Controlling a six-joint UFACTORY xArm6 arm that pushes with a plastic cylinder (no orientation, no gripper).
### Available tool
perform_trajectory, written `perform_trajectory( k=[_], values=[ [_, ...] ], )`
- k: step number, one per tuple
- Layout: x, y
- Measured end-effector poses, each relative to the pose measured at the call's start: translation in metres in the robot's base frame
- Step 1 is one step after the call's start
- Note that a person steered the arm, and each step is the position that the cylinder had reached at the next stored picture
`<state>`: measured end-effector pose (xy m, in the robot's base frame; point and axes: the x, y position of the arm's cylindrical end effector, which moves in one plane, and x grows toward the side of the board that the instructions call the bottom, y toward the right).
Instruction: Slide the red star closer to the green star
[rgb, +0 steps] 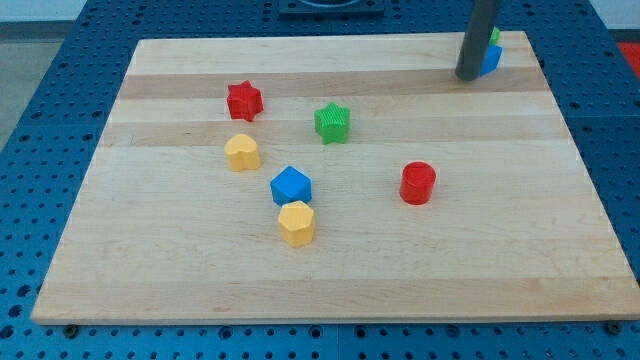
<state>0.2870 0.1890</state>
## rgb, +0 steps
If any blue cube block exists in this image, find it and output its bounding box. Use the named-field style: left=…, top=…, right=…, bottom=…
left=270, top=166, right=312, bottom=206

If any yellow hexagon block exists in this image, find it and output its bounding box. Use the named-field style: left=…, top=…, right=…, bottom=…
left=278, top=201, right=315, bottom=248

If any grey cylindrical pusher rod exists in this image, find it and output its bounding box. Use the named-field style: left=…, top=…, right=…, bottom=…
left=455, top=0, right=501, bottom=82

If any green block behind rod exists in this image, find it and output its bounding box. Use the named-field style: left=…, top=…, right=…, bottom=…
left=490, top=27, right=501, bottom=46

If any red cylinder block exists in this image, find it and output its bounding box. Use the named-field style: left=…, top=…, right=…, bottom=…
left=399, top=161, right=437, bottom=205

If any yellow heart block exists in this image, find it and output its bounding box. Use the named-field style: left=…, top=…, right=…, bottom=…
left=224, top=134, right=262, bottom=172

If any green star block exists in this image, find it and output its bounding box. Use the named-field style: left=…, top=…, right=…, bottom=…
left=314, top=102, right=350, bottom=145

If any wooden board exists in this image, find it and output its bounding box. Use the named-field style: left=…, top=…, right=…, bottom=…
left=31, top=31, right=639, bottom=325

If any red star block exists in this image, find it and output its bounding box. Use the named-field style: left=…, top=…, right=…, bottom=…
left=227, top=80, right=264, bottom=122

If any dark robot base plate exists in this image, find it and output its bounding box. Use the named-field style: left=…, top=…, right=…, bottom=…
left=275, top=0, right=385, bottom=19

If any blue block behind rod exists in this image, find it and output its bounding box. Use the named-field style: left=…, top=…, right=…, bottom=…
left=479, top=45, right=503, bottom=76

